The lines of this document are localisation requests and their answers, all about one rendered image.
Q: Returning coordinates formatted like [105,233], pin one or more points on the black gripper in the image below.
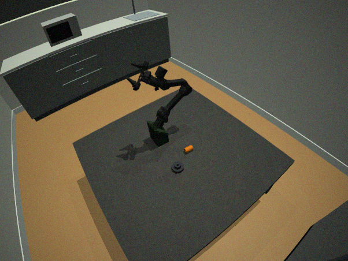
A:
[135,84]

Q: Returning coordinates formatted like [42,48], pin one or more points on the orange knob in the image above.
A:
[188,149]

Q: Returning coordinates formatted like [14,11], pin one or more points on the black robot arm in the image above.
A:
[160,82]

